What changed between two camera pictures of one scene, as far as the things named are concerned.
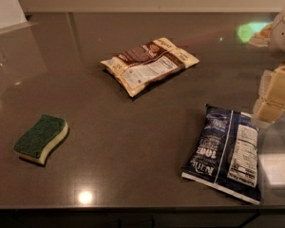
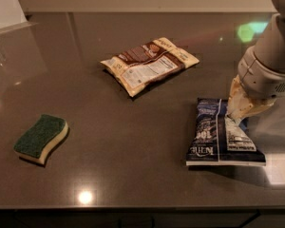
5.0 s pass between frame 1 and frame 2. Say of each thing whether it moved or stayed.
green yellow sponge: stayed
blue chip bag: moved
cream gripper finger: moved
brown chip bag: stayed
